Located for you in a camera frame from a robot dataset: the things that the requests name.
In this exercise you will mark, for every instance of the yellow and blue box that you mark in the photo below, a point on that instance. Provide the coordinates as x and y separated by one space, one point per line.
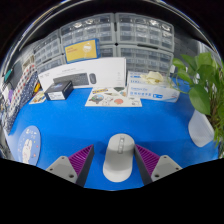
81 50

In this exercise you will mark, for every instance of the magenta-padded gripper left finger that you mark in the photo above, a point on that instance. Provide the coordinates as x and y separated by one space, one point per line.
63 166

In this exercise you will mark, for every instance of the long white keyboard box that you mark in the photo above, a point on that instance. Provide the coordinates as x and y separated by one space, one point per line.
103 68

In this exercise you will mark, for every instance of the cream disposable gloves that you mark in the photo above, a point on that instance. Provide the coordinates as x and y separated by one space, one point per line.
152 77

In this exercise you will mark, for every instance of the grey computer mouse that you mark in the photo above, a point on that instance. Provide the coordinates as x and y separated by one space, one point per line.
118 160

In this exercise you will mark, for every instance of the white red-blue patterned fabric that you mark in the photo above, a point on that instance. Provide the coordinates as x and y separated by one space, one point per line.
21 88

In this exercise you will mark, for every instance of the green leafy plant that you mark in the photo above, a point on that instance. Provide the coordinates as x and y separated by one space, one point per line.
200 96

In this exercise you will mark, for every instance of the round blue cartoon mouse pad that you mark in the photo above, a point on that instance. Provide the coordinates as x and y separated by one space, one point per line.
28 143

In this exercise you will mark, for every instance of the white and blue glove box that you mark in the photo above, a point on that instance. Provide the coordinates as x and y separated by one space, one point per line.
150 92

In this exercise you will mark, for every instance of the teal object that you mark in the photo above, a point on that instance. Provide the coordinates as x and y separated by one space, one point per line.
7 75

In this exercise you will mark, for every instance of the white sticker sheet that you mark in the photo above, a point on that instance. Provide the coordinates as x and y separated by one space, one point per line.
113 98
38 98

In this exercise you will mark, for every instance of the navy white-dotted fabric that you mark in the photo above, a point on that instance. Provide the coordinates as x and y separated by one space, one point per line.
25 101

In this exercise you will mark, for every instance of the white plant pot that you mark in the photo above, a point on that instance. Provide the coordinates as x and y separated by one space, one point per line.
200 130

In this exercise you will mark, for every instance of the small black box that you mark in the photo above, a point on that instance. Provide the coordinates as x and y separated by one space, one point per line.
58 90

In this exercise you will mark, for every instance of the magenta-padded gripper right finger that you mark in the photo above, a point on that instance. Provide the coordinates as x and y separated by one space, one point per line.
163 166

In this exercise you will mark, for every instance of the small yellow object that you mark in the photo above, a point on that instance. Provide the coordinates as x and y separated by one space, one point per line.
36 87

